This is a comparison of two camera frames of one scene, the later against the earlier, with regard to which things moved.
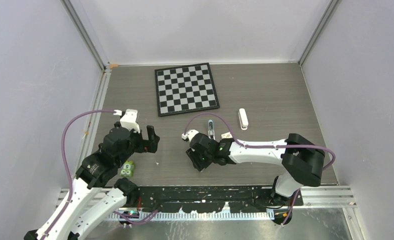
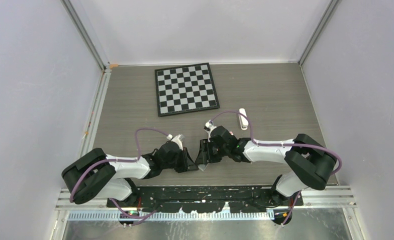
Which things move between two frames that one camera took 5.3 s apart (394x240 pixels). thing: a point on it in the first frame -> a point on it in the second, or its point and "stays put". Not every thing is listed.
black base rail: x=210 y=199 stays put
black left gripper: x=151 y=144 -> x=187 y=164
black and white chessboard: x=184 y=89 stays put
